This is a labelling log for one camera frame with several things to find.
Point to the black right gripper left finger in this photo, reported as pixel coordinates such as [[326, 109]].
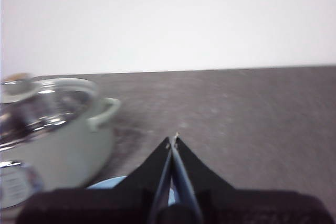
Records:
[[105, 205]]

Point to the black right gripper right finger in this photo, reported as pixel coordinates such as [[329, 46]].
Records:
[[249, 208]]

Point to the glass lid with green knob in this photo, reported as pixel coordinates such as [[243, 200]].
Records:
[[39, 108]]

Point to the blue round plate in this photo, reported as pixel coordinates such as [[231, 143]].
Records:
[[110, 182]]

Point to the pale green electric steamer pot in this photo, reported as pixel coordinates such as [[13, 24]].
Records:
[[71, 150]]

